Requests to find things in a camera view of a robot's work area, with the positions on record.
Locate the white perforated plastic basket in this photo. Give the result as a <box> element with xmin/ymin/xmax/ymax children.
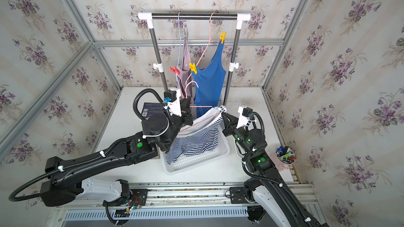
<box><xmin>160</xmin><ymin>125</ymin><xmax>230</xmax><ymax>175</ymax></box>

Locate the yellow upper clothespin blue top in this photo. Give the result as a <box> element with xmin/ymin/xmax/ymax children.
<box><xmin>220</xmin><ymin>32</ymin><xmax>227</xmax><ymax>44</ymax></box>

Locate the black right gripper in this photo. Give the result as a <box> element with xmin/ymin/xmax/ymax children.
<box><xmin>223</xmin><ymin>111</ymin><xmax>255</xmax><ymax>158</ymax></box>

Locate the white metal clothes rack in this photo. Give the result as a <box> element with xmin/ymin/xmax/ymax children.
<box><xmin>138</xmin><ymin>12</ymin><xmax>251</xmax><ymax>105</ymax></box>

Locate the pink pen cup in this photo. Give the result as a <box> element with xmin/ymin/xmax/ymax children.
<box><xmin>276</xmin><ymin>146</ymin><xmax>297</xmax><ymax>169</ymax></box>

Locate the pink tank top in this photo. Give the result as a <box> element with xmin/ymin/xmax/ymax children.
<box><xmin>177</xmin><ymin>38</ymin><xmax>192</xmax><ymax>99</ymax></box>

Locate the red clothespin on pink top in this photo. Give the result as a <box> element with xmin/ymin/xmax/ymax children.
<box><xmin>169</xmin><ymin>66</ymin><xmax>181</xmax><ymax>76</ymax></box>

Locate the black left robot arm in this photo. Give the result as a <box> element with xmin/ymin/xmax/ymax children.
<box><xmin>8</xmin><ymin>88</ymin><xmax>193</xmax><ymax>207</ymax></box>

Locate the blue white striped tank top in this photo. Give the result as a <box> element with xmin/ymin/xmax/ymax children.
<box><xmin>165</xmin><ymin>106</ymin><xmax>227</xmax><ymax>165</ymax></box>

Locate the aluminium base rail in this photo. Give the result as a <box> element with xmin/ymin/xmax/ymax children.
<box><xmin>55</xmin><ymin>181</ymin><xmax>319</xmax><ymax>223</ymax></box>

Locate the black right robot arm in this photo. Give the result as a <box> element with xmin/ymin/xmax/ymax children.
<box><xmin>222</xmin><ymin>108</ymin><xmax>327</xmax><ymax>227</ymax></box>

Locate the yellow clothespin blue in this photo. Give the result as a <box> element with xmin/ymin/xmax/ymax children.
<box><xmin>220</xmin><ymin>32</ymin><xmax>227</xmax><ymax>44</ymax></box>
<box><xmin>189</xmin><ymin>63</ymin><xmax>197</xmax><ymax>75</ymax></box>

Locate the pink wire hanger striped top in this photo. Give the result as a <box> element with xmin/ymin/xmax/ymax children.
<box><xmin>179</xmin><ymin>96</ymin><xmax>227</xmax><ymax>136</ymax></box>

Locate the yellow lower clothespin blue top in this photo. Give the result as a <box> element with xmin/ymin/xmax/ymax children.
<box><xmin>189</xmin><ymin>63</ymin><xmax>197</xmax><ymax>75</ymax></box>

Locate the pink wire hanger blue top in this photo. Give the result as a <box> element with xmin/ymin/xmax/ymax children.
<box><xmin>195</xmin><ymin>12</ymin><xmax>216</xmax><ymax>67</ymax></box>

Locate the light blue wire hanger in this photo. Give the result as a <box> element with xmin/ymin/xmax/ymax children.
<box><xmin>176</xmin><ymin>11</ymin><xmax>182</xmax><ymax>67</ymax></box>

